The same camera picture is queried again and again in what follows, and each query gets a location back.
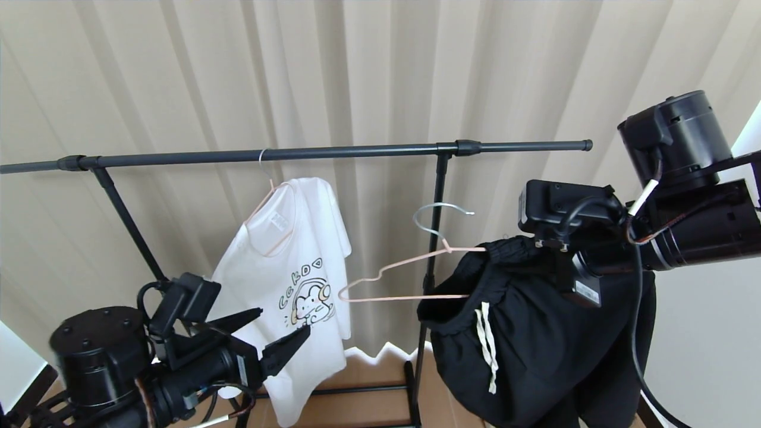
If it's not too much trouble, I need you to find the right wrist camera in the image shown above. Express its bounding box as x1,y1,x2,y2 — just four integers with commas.
518,180,626,251

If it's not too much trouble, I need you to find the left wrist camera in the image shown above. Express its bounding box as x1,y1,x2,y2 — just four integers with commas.
149,272,222,369

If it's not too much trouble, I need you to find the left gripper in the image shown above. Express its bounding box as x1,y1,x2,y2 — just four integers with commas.
149,308,311,426

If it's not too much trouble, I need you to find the black garment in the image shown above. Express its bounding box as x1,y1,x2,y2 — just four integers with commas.
417,235,658,428

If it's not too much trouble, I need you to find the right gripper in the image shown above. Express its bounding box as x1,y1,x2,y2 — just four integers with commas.
555,178,761,309

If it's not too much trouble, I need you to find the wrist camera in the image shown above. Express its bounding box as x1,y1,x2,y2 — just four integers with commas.
149,272,222,369
518,180,626,251

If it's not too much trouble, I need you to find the beige curtain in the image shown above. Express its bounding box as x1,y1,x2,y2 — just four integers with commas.
0,0,761,363

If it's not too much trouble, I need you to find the white printed t-shirt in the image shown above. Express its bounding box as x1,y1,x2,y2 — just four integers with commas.
208,177,353,427

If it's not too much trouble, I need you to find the black cable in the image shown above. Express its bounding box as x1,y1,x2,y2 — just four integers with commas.
629,243,693,428
137,279,174,325

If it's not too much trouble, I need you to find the black clothes rack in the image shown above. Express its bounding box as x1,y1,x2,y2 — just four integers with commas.
0,140,593,428

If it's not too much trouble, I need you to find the pink clothes hanger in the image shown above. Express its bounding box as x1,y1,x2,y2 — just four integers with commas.
244,149,296,257
338,202,519,303

